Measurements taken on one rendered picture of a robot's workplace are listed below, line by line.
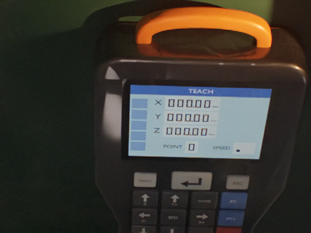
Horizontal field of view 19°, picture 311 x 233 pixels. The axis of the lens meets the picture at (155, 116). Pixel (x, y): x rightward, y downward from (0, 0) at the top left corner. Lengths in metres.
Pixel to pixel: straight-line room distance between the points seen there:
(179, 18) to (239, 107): 0.05
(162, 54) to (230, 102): 0.04
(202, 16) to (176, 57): 0.02
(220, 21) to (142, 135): 0.06
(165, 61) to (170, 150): 0.05
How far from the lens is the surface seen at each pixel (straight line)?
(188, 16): 0.36
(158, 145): 0.40
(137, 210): 0.43
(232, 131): 0.39
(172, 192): 0.42
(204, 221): 0.44
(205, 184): 0.42
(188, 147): 0.40
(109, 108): 0.38
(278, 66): 0.37
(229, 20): 0.36
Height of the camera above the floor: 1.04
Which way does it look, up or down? 44 degrees down
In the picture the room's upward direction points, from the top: 180 degrees clockwise
